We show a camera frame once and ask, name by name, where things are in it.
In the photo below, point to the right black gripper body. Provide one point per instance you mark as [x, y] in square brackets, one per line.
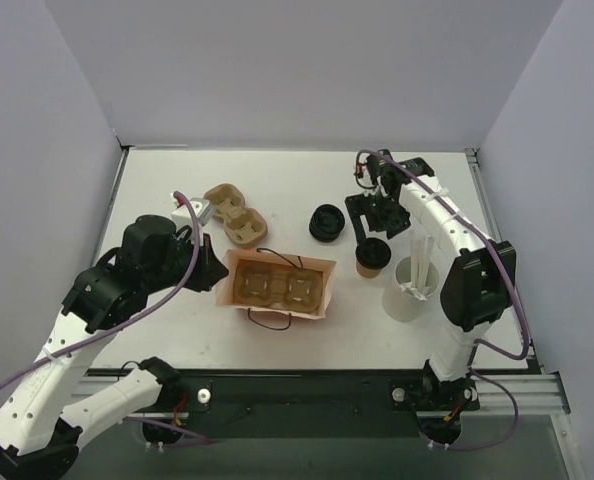
[369, 211]

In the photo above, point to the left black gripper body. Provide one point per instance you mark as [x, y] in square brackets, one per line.
[203, 262]

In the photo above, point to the orange paper bag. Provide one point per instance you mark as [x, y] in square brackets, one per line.
[231, 259]

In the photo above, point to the black cup lid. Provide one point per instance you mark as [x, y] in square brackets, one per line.
[373, 253]

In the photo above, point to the brown pulp cup carrier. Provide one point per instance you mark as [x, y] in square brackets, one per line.
[279, 287]

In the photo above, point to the single brown paper cup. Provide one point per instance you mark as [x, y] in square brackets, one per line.
[369, 270]

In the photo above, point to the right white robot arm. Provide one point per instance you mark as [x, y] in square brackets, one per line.
[480, 284]

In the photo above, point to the white wrapped straws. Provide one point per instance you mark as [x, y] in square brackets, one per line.
[421, 249]

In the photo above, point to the stack of black lids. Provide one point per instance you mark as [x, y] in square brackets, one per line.
[326, 223]

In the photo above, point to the white straw holder cup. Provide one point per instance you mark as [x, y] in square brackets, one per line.
[400, 302]

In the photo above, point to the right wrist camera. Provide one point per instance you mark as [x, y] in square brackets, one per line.
[364, 174]

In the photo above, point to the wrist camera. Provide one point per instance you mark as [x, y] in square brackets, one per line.
[203, 211]
[364, 174]

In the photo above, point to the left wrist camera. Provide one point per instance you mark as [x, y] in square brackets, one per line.
[203, 211]

